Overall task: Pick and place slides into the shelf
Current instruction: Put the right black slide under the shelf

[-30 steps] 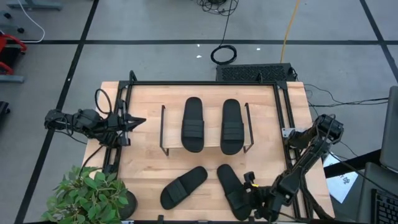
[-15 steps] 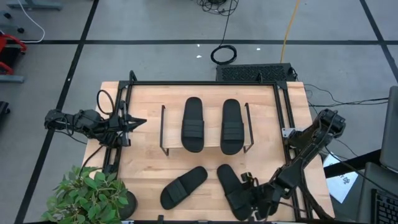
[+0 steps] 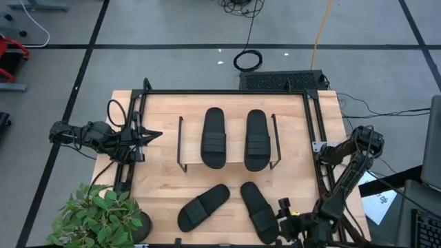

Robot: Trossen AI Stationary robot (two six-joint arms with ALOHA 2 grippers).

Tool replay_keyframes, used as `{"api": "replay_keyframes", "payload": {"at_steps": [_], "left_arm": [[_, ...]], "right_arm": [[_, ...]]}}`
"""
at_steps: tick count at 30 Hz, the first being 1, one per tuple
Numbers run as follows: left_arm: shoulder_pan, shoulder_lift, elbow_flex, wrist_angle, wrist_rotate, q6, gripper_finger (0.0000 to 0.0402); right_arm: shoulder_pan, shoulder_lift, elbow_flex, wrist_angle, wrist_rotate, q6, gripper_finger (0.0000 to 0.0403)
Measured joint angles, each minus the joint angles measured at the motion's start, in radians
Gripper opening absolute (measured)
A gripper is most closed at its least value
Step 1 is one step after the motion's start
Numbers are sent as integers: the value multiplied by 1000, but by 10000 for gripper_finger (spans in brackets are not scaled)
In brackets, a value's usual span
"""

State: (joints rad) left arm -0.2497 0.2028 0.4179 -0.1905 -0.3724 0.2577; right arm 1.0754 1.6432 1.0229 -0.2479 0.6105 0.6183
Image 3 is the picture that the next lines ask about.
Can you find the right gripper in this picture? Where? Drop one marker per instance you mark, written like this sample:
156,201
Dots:
306,229

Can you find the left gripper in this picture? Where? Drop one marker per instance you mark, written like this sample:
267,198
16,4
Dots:
132,141

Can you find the black slide sandal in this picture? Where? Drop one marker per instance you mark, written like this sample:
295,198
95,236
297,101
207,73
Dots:
257,141
203,207
213,137
258,210

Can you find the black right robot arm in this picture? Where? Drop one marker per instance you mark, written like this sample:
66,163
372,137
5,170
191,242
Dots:
344,186

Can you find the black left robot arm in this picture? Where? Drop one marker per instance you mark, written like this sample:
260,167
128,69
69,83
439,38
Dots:
89,134

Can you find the wooden shelf with black legs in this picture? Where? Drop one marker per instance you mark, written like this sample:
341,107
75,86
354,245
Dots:
235,134

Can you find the yellow tag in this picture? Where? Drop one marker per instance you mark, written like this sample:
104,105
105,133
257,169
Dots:
295,213

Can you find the dark plant pot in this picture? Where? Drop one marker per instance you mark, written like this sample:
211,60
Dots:
144,227

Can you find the white paper sheet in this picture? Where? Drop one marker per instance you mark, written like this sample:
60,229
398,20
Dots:
377,203

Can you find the green leafy plant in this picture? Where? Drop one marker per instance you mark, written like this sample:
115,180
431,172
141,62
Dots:
100,220

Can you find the black desk bar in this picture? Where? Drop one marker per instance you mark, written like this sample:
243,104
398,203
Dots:
392,180

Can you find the black perforated computer case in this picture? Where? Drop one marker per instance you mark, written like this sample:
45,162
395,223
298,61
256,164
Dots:
275,81

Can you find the black caster wheel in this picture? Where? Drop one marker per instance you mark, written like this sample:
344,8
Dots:
8,16
23,33

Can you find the grey stand foot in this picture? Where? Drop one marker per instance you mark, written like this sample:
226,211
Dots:
38,6

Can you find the grey laptop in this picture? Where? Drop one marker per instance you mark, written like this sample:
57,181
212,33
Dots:
433,148

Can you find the black metal rig frame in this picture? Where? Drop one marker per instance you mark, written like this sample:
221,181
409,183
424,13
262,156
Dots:
224,92

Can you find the silver metal bracket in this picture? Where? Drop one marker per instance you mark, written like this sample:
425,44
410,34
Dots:
317,146

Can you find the grey metal base plate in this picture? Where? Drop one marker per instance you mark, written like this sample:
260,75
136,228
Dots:
12,87

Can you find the red metal cart frame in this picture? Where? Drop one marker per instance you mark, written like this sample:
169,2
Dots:
13,43

